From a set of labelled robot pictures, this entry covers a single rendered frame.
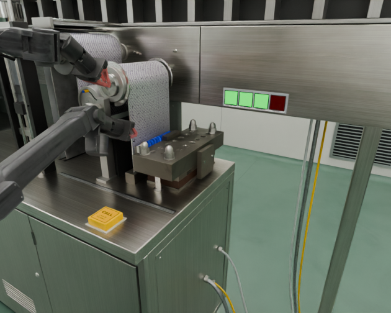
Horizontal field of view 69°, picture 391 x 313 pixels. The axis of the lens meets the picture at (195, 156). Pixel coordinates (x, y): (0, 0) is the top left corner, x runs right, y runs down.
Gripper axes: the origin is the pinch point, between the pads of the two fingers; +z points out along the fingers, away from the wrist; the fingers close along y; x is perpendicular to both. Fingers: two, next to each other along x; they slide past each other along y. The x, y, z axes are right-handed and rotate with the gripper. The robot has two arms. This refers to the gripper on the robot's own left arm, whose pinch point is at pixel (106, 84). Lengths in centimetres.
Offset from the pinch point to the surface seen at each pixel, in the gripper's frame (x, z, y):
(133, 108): -2.3, 10.3, 5.2
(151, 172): -20.3, 17.2, 17.5
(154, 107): 4.2, 20.2, 5.6
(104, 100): -3.9, 4.6, -2.4
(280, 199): 21, 213, 38
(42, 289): -76, 37, -22
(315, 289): -41, 139, 81
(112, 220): -38.1, 5.9, 18.7
